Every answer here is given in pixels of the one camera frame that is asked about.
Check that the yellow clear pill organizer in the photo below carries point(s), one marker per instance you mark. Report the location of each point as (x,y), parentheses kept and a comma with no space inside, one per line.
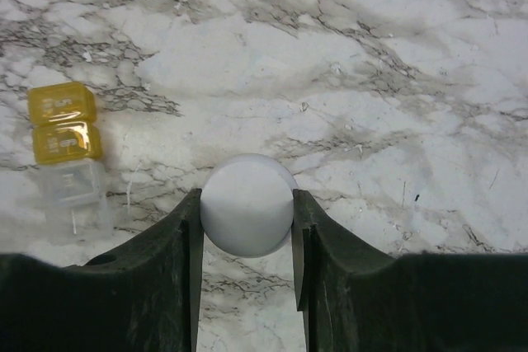
(67,148)

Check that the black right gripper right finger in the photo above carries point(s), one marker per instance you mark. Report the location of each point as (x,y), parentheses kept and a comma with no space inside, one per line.
(354,297)

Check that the white pill bottle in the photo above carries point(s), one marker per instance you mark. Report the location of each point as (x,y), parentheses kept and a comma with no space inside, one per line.
(247,205)

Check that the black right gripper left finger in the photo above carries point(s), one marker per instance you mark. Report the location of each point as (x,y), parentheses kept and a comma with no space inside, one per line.
(143,295)

